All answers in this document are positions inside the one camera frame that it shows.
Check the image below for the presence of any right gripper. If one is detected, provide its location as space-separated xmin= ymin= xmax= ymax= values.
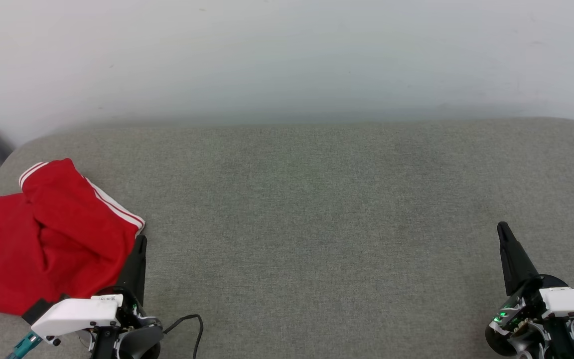
xmin=489 ymin=221 xmax=574 ymax=359

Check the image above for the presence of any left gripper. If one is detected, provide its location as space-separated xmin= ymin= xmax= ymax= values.
xmin=88 ymin=234 xmax=158 ymax=359

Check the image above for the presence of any red shirt with white sleeves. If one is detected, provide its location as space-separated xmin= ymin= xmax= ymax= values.
xmin=0 ymin=159 xmax=146 ymax=316

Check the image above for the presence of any grey fabric sofa cushion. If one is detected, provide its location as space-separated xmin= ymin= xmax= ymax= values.
xmin=0 ymin=117 xmax=574 ymax=359

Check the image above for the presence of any white left camera bracket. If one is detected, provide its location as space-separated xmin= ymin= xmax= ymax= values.
xmin=31 ymin=294 xmax=124 ymax=346

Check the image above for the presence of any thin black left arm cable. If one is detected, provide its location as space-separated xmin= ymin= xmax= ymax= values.
xmin=161 ymin=314 xmax=204 ymax=359

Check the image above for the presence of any teal left camera connector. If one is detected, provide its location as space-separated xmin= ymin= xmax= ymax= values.
xmin=7 ymin=331 xmax=43 ymax=359

